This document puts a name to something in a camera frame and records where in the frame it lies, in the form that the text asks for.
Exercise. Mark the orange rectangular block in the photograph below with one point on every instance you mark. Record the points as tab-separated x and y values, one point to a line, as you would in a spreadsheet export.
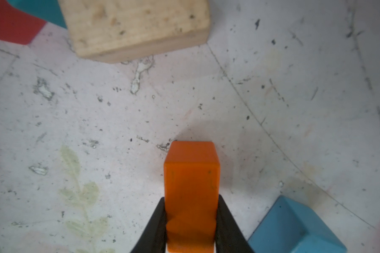
191	182

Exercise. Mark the light blue block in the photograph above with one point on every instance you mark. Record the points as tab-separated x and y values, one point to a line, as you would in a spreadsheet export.
291	227

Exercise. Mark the red rectangular block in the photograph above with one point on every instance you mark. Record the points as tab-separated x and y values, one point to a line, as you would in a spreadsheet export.
16	26

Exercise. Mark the natural wood rectangular block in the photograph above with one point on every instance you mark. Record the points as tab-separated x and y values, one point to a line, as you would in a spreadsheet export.
118	31

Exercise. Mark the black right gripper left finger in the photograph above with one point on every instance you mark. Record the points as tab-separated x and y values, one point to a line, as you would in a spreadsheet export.
154	236

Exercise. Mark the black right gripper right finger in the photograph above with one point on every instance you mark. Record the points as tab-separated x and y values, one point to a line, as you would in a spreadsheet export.
228	236

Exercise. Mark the teal triangular block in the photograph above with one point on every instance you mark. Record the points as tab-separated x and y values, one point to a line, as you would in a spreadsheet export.
47	10

